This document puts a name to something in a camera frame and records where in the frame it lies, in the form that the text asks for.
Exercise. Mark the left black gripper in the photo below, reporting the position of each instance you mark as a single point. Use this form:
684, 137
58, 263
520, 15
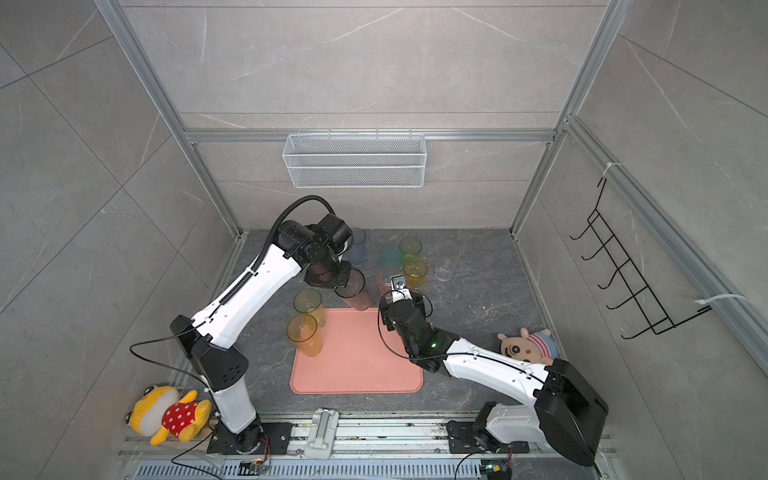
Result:
340, 281

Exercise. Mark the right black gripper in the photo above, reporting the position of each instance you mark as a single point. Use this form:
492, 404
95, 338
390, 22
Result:
386, 310

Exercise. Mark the tall dark grey glass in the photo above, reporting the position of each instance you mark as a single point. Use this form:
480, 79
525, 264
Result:
354, 293

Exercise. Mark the tall blue glass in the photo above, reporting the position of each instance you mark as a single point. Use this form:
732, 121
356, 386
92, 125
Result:
356, 254

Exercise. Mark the tall green glass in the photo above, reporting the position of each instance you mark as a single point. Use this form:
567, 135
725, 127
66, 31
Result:
310, 302

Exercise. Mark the tall yellow glass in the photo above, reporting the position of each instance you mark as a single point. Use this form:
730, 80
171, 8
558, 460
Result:
304, 332

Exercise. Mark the pink tray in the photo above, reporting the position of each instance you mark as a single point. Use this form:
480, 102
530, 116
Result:
359, 356

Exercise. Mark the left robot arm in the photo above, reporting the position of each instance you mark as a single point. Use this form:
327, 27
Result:
208, 338

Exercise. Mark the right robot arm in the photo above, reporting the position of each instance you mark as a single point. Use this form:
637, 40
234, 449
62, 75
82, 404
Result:
554, 403

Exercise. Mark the pink glass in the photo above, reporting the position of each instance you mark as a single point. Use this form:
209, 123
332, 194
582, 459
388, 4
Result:
383, 279

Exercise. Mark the short yellow glass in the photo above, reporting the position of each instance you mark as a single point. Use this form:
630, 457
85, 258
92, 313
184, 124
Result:
415, 271

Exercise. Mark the teal dimpled glass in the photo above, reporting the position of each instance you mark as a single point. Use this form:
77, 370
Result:
390, 260

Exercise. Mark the short green glass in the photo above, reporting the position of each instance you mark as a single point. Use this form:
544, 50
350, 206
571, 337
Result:
410, 248

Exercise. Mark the clear glass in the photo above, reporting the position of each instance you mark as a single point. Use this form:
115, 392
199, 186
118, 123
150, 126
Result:
446, 260

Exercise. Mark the doll plush toy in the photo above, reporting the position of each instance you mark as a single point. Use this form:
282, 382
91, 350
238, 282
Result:
531, 347

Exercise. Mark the yellow plush toy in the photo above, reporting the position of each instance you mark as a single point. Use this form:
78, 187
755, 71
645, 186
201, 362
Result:
165, 411

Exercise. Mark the white wire basket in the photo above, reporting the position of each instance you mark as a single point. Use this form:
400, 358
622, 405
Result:
355, 160

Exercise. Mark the white clamp on rail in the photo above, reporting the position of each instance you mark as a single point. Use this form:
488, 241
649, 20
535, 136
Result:
322, 434

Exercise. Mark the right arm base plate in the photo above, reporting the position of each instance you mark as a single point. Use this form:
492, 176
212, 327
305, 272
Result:
463, 438

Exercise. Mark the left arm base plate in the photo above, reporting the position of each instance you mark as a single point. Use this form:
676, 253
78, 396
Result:
252, 441

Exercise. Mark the black wall hook rack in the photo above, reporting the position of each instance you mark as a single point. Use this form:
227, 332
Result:
627, 272

